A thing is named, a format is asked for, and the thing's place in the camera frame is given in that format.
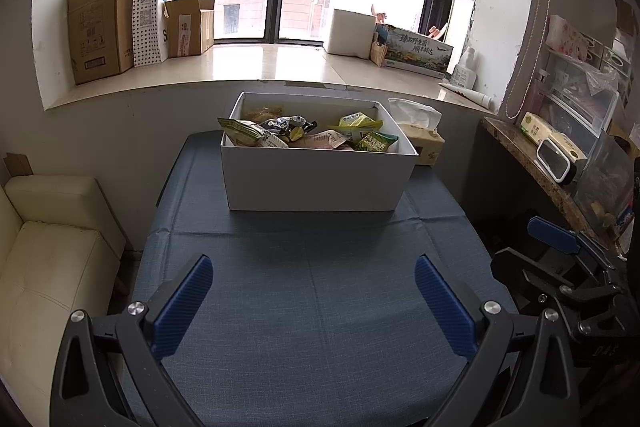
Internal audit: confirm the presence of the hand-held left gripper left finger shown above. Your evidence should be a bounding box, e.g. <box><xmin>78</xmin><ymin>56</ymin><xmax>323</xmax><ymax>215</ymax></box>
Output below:
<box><xmin>50</xmin><ymin>253</ymin><xmax>215</xmax><ymax>427</ymax></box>

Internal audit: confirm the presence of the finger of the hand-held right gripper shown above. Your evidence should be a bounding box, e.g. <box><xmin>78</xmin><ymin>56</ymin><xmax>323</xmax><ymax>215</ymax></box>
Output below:
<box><xmin>527</xmin><ymin>216</ymin><xmax>626</xmax><ymax>270</ymax></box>
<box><xmin>492</xmin><ymin>247</ymin><xmax>622</xmax><ymax>304</ymax></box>

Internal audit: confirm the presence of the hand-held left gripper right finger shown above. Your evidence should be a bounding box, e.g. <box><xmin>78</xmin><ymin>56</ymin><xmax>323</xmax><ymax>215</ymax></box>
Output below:
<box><xmin>415</xmin><ymin>254</ymin><xmax>581</xmax><ymax>427</ymax></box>

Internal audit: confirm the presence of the white cardboard box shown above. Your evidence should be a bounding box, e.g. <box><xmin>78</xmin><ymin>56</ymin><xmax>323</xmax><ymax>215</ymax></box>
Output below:
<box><xmin>220</xmin><ymin>92</ymin><xmax>420</xmax><ymax>212</ymax></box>

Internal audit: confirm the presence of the large yellow snack packet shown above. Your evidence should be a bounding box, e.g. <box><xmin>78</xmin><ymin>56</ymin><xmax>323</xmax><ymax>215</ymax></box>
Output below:
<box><xmin>330</xmin><ymin>111</ymin><xmax>385</xmax><ymax>142</ymax></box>

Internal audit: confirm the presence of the cream packet with brown ends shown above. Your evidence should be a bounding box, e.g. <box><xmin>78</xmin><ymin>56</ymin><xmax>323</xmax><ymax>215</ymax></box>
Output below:
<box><xmin>290</xmin><ymin>130</ymin><xmax>351</xmax><ymax>150</ymax></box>

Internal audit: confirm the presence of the orange snack packet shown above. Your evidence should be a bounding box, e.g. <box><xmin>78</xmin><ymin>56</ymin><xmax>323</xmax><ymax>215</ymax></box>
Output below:
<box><xmin>243</xmin><ymin>105</ymin><xmax>286</xmax><ymax>122</ymax></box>

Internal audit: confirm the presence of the clear plastic bag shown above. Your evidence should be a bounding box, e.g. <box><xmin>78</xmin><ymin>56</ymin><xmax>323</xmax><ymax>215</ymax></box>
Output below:
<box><xmin>572</xmin><ymin>132</ymin><xmax>638</xmax><ymax>238</ymax></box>

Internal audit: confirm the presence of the white black container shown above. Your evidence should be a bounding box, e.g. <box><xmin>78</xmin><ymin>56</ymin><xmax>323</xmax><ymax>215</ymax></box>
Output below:
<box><xmin>535</xmin><ymin>139</ymin><xmax>578</xmax><ymax>185</ymax></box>

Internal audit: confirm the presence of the brown stone shelf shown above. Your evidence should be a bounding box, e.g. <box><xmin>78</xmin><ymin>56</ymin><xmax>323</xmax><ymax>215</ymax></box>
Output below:
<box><xmin>480</xmin><ymin>117</ymin><xmax>626</xmax><ymax>253</ymax></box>

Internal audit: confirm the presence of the cream tissue pack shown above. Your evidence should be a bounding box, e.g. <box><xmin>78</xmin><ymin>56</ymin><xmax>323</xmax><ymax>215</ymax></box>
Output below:
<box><xmin>520</xmin><ymin>112</ymin><xmax>588</xmax><ymax>168</ymax></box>

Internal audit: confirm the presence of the blue tablecloth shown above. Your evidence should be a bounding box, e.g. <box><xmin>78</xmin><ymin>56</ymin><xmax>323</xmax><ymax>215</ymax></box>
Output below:
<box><xmin>117</xmin><ymin>132</ymin><xmax>521</xmax><ymax>427</ymax></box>

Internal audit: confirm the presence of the clear plastic drawer unit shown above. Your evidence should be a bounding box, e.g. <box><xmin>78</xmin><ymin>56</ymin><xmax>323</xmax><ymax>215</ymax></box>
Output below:
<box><xmin>530</xmin><ymin>14</ymin><xmax>636</xmax><ymax>142</ymax></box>

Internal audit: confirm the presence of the cream leather sofa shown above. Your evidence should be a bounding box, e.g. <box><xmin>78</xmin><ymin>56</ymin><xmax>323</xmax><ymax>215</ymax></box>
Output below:
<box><xmin>0</xmin><ymin>176</ymin><xmax>128</xmax><ymax>408</ymax></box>

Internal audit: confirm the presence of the tissue box with tissue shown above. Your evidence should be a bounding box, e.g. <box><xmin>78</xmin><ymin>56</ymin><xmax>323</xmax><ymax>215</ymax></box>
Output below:
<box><xmin>389</xmin><ymin>98</ymin><xmax>446</xmax><ymax>166</ymax></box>

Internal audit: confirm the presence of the white tube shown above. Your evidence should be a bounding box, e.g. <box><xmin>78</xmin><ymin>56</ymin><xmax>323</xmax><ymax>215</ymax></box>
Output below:
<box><xmin>439</xmin><ymin>79</ymin><xmax>497</xmax><ymax>112</ymax></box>

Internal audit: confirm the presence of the dark green snack packet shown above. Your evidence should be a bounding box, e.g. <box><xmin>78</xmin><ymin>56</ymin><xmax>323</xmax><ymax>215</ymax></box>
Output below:
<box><xmin>354</xmin><ymin>132</ymin><xmax>400</xmax><ymax>154</ymax></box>

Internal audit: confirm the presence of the green white striped snack packet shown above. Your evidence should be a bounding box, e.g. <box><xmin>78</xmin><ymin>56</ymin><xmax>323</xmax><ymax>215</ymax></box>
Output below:
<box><xmin>217</xmin><ymin>118</ymin><xmax>290</xmax><ymax>149</ymax></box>

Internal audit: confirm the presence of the white plastic bottle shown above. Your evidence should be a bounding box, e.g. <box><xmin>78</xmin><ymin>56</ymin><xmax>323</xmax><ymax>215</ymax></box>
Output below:
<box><xmin>451</xmin><ymin>47</ymin><xmax>478</xmax><ymax>90</ymax></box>

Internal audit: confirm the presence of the black white snack packet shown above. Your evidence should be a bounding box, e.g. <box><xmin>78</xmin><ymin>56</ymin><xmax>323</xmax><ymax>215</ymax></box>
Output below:
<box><xmin>260</xmin><ymin>116</ymin><xmax>318</xmax><ymax>142</ymax></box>

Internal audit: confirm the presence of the long printed box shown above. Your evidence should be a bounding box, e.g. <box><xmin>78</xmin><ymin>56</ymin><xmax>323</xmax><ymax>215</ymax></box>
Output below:
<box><xmin>382</xmin><ymin>25</ymin><xmax>456</xmax><ymax>78</ymax></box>

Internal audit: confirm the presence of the small wooden box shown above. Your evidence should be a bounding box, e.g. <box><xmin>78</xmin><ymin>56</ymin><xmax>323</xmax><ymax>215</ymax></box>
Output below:
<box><xmin>369</xmin><ymin>32</ymin><xmax>390</xmax><ymax>66</ymax></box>

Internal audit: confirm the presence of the small open cardboard box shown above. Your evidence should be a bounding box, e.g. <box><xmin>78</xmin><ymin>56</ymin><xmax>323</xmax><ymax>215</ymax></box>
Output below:
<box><xmin>162</xmin><ymin>0</ymin><xmax>217</xmax><ymax>58</ymax></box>

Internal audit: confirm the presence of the white foam box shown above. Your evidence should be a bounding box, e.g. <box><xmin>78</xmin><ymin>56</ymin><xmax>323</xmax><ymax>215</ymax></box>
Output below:
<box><xmin>325</xmin><ymin>8</ymin><xmax>377</xmax><ymax>58</ymax></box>

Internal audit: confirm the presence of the large brown cardboard box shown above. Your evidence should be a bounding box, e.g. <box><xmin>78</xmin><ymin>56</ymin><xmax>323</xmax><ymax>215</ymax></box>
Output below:
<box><xmin>67</xmin><ymin>0</ymin><xmax>137</xmax><ymax>86</ymax></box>

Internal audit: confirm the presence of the white dotted paper bag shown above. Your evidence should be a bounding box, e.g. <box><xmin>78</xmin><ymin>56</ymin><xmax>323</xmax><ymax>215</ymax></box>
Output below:
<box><xmin>132</xmin><ymin>0</ymin><xmax>200</xmax><ymax>68</ymax></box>

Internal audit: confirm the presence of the cardboard piece on wall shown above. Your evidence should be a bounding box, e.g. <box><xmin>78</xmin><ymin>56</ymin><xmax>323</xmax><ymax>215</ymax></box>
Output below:
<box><xmin>2</xmin><ymin>152</ymin><xmax>33</xmax><ymax>178</ymax></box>

